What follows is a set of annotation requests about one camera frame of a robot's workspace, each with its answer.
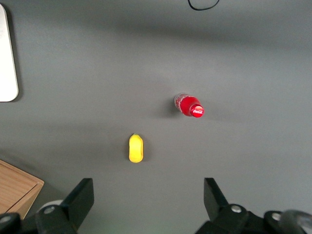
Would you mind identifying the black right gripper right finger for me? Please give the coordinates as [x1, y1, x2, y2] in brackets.
[195, 177, 267, 234]

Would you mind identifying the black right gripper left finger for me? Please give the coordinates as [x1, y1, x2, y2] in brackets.
[35, 177, 95, 234]

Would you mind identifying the white rectangular tray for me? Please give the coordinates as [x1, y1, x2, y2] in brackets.
[0, 3, 20, 103]

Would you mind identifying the wooden drawer cabinet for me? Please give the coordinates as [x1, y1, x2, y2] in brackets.
[0, 159, 45, 220]

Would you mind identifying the yellow lemon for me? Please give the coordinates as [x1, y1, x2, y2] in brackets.
[128, 133, 145, 163]

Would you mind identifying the red cola bottle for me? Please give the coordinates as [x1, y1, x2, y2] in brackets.
[174, 92, 206, 119]

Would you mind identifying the thin black looped cable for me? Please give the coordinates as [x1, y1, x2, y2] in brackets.
[187, 0, 220, 11]

